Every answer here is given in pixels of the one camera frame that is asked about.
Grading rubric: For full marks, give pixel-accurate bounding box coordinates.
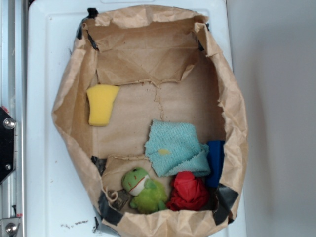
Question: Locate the light blue towel cloth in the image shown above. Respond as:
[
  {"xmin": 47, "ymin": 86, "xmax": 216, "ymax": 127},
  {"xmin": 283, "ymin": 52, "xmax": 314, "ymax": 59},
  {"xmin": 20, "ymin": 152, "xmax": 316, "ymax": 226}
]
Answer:
[{"xmin": 145, "ymin": 119, "xmax": 211, "ymax": 177}]

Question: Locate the brown paper bag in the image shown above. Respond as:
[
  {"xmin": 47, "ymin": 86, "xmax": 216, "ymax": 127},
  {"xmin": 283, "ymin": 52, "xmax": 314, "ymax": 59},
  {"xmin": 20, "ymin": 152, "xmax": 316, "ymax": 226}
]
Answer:
[{"xmin": 52, "ymin": 5, "xmax": 248, "ymax": 237}]

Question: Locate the green frog plush toy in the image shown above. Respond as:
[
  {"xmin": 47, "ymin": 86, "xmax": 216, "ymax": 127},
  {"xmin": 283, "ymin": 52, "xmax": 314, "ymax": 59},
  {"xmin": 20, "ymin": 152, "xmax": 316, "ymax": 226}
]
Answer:
[{"xmin": 121, "ymin": 167, "xmax": 167, "ymax": 214}]

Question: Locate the aluminium frame rail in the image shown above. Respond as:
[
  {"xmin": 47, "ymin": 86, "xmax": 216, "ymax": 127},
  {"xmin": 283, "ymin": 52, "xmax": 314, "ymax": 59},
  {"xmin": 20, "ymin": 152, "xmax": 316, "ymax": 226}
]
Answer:
[{"xmin": 0, "ymin": 0, "xmax": 29, "ymax": 237}]

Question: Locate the yellow sponge green scrub side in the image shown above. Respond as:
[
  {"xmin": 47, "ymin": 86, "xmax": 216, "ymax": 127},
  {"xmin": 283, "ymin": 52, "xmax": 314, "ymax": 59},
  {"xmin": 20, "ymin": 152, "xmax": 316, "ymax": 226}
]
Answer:
[{"xmin": 86, "ymin": 84, "xmax": 119, "ymax": 126}]

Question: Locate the red crumpled cloth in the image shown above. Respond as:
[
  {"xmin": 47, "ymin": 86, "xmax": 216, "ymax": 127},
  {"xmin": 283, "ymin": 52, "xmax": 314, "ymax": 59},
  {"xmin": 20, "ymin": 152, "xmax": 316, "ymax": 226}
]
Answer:
[{"xmin": 166, "ymin": 171, "xmax": 210, "ymax": 211}]

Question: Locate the black metal bracket plate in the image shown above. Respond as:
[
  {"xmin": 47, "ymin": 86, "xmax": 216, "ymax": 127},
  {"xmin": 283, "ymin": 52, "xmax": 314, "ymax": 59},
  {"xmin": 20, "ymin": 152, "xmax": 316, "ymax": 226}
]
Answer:
[{"xmin": 0, "ymin": 107, "xmax": 16, "ymax": 185}]

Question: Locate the dark blue block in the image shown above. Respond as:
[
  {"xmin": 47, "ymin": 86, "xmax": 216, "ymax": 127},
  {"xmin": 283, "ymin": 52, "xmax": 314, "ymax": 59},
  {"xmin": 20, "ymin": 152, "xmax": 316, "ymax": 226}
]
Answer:
[{"xmin": 205, "ymin": 140, "xmax": 225, "ymax": 188}]

